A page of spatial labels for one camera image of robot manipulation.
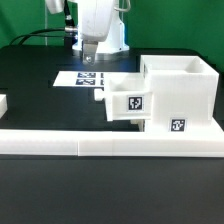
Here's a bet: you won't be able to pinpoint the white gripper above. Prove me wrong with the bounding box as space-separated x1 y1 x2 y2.
78 0 115 64

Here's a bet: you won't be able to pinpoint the white drawer tray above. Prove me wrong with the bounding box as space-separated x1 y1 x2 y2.
130 119 145 132
94 72 153 121

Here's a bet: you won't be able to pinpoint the white front drawer tray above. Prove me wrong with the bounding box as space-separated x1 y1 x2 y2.
130 119 145 132

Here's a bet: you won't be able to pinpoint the white drawer cabinet box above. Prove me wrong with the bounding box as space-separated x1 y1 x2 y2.
140 55 219 132

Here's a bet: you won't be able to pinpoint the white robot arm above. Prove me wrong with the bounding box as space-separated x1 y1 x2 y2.
45 0 131 65

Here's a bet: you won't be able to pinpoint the white marker sheet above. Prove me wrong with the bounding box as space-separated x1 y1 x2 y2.
52 71 141 88

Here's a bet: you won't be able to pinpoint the white L-shaped fence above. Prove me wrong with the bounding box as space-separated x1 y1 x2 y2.
0 129 224 157

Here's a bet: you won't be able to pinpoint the white block left edge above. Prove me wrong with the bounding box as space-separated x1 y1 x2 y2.
0 94 7 119

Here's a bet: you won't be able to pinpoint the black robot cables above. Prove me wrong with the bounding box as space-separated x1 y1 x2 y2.
9 0 78 46

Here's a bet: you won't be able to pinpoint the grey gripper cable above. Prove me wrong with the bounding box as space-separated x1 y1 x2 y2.
113 0 132 14

